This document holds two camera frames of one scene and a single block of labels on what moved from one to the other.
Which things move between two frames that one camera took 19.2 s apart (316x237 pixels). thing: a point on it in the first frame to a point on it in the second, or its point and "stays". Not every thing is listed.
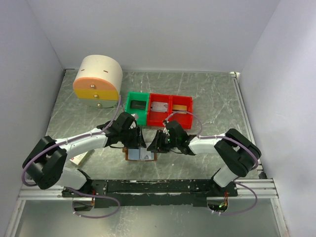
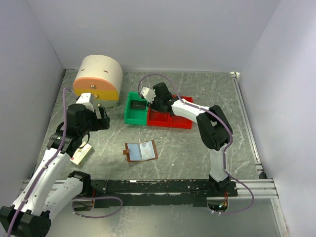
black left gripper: x=138 y=140 to x=99 y=123
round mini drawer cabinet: x=98 y=81 stays
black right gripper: x=157 y=145 to x=153 y=106
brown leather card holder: x=141 y=154 stays
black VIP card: x=138 y=104 stays
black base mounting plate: x=140 y=193 stays
